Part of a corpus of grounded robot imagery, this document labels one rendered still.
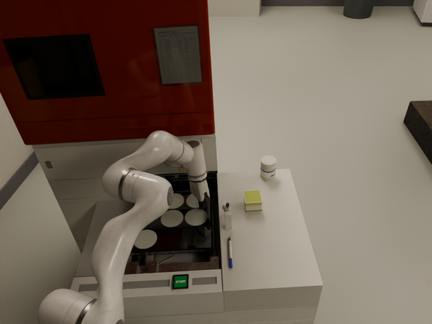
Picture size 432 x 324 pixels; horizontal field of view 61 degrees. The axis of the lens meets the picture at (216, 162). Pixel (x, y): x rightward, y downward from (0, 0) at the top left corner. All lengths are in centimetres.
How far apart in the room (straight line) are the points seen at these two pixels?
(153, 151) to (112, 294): 42
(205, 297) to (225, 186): 54
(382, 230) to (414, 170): 81
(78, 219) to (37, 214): 122
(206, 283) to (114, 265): 43
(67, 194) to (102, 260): 94
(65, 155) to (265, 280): 103
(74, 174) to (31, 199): 161
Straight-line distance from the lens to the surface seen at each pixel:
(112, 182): 113
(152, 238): 161
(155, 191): 107
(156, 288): 140
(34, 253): 302
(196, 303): 142
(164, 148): 116
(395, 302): 263
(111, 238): 107
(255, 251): 145
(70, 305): 109
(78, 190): 194
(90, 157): 177
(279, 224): 155
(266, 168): 168
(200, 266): 152
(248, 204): 154
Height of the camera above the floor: 213
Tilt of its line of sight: 40 degrees down
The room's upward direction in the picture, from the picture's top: 3 degrees counter-clockwise
